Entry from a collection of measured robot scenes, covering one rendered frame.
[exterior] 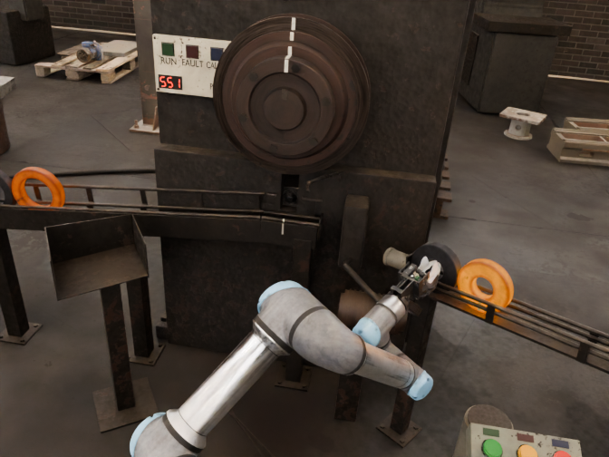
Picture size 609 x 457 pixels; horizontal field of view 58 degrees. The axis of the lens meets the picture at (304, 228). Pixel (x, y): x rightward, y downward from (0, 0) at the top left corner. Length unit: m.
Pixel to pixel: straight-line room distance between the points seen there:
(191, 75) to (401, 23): 0.68
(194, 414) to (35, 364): 1.27
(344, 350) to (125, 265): 0.87
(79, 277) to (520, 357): 1.81
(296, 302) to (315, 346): 0.11
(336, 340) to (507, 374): 1.41
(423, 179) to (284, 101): 0.55
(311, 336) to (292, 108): 0.69
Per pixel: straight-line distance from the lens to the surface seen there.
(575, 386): 2.58
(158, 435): 1.30
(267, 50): 1.61
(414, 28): 1.75
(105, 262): 1.85
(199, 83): 1.87
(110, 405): 2.21
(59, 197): 2.13
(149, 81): 4.65
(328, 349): 1.17
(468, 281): 1.63
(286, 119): 1.58
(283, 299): 1.23
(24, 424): 2.24
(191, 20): 1.86
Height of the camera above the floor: 1.59
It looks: 29 degrees down
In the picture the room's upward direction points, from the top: 4 degrees clockwise
